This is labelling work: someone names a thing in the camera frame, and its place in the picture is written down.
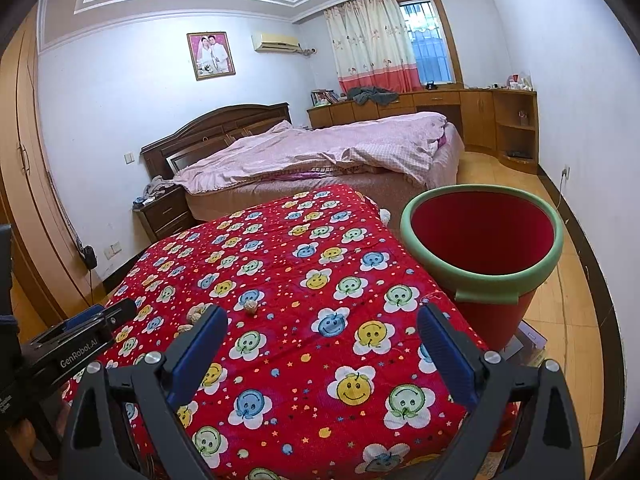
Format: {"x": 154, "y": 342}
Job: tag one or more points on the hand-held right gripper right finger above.
{"x": 447, "y": 355}

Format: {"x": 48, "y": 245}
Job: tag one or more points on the wall air conditioner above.
{"x": 275, "y": 41}

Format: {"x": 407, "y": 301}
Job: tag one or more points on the light wooden desk cabinet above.
{"x": 480, "y": 115}

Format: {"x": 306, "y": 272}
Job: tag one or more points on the white wall socket plate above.
{"x": 113, "y": 250}

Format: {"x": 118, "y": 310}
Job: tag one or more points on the dark wooden bed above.
{"x": 200, "y": 130}

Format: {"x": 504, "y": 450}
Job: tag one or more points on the small bottles on cabinet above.
{"x": 520, "y": 82}

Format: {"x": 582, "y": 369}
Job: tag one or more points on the glass jar on shelf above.
{"x": 523, "y": 117}

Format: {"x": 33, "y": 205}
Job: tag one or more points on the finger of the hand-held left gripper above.
{"x": 117, "y": 312}

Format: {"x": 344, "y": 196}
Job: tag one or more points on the wall light switch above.
{"x": 129, "y": 158}

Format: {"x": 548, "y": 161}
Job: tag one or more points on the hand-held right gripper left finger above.
{"x": 200, "y": 355}

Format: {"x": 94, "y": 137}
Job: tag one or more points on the pink duvet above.
{"x": 310, "y": 150}

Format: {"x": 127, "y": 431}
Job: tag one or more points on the small clutter on nightstand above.
{"x": 142, "y": 203}

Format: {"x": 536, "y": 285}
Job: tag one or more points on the stack of books under bin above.
{"x": 530, "y": 342}

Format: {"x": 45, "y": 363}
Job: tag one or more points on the red smiley flower printed blanket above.
{"x": 300, "y": 240}

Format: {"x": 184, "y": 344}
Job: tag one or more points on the pale crumpled clothes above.
{"x": 159, "y": 187}

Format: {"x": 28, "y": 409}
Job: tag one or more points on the row of books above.
{"x": 324, "y": 97}

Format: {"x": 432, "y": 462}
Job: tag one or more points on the red bin with green rim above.
{"x": 480, "y": 240}

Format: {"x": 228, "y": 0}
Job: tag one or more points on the light wooden wardrobe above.
{"x": 30, "y": 160}

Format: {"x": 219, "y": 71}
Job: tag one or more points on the grey crumpled clothes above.
{"x": 372, "y": 96}

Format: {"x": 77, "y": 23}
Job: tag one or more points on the dark wooden nightstand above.
{"x": 165, "y": 217}

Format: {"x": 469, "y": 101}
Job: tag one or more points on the framed wedding photo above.
{"x": 211, "y": 56}

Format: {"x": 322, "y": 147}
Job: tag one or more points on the black pouch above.
{"x": 89, "y": 256}

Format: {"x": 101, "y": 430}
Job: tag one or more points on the dark object on shelf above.
{"x": 516, "y": 154}

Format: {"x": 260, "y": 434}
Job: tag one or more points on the cream and red curtain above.
{"x": 370, "y": 40}

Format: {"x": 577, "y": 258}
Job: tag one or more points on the barred window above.
{"x": 432, "y": 45}

